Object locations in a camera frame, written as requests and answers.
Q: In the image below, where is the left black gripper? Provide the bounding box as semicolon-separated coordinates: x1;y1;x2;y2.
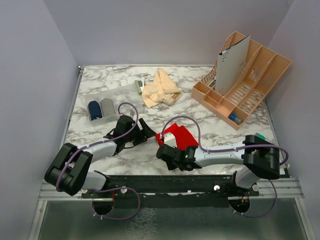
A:
124;118;157;146

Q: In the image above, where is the red boxer underwear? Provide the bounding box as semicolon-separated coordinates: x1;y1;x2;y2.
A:
155;123;199;151

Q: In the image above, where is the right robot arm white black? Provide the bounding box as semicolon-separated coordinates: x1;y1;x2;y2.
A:
156;135;280;196

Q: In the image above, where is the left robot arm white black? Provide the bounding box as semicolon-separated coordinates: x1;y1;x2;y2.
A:
44;115;157;198

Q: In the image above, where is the beige underwear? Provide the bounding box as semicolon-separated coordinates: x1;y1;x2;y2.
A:
141;68;182;108

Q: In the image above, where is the grey rolled underwear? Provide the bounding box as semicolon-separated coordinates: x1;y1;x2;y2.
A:
100;98;116;117

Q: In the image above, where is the navy rolled underwear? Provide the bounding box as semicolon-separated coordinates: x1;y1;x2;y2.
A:
88;100;103;121

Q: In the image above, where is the clear plastic storage box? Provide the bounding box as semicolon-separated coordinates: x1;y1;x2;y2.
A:
84;83;143;126

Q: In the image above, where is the blue capped small bottle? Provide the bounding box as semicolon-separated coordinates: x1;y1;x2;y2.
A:
229;114;242;125

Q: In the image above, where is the green grey eraser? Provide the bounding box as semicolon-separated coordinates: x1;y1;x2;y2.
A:
255;132;266;140

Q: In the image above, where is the peach desk organizer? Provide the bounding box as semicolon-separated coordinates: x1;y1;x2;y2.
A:
191;31;292;130

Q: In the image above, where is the white folder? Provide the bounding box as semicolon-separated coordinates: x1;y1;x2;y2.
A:
215;35;251;96

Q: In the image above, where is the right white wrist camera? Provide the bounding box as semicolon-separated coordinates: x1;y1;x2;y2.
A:
163;132;178;148

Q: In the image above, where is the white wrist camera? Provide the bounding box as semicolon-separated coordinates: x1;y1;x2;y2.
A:
163;132;178;148
125;109;136;118

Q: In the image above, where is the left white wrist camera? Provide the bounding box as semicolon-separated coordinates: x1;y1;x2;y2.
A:
125;109;136;118

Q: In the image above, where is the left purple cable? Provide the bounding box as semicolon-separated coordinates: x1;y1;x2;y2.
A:
55;101;141;221

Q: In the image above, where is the purple cable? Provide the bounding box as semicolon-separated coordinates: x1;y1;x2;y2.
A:
161;115;290;218
55;101;141;221

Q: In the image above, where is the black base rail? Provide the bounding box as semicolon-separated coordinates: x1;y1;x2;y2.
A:
81;175;259;209

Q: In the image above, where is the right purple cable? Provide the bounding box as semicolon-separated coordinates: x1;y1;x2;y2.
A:
161;115;290;218

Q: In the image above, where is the aluminium frame rail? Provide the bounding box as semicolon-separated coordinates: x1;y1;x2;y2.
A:
27;65;116;240

